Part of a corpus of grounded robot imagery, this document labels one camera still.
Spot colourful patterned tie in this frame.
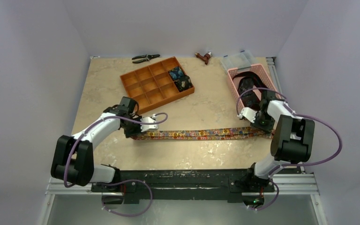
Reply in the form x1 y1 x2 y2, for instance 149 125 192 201
132 127 275 141

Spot dark ties in basket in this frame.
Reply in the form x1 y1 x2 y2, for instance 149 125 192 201
232 71 268 111

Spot black pliers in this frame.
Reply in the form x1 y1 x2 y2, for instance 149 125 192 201
131 54 160 64

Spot blue rolled tie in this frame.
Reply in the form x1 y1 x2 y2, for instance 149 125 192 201
168 66 185 81

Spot clear plastic organizer box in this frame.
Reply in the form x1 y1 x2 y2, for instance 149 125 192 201
220 50 258 71

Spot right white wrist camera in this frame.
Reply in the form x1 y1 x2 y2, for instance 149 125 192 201
238 107 257 123

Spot orange compartment tray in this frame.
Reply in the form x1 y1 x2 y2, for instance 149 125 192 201
120 57 195 114

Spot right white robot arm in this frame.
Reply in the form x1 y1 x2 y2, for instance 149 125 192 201
244 90 315 191

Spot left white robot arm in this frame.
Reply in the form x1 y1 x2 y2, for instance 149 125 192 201
51 101 141 192

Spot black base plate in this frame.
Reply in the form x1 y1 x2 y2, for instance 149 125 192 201
91 169 275 204

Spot pink plastic basket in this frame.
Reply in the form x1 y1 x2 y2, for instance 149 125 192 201
227 63 277 115

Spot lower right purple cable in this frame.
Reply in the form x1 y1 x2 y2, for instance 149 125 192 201
247 183 280 212

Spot black rolled tie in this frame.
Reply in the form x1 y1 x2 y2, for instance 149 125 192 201
174 75 193 92

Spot aluminium frame rail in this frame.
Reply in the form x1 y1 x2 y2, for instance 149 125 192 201
37 57 328 225

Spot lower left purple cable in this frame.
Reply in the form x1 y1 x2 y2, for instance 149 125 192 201
100 178 154 218

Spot brown handled tool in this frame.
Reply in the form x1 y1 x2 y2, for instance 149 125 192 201
195 52 212 65

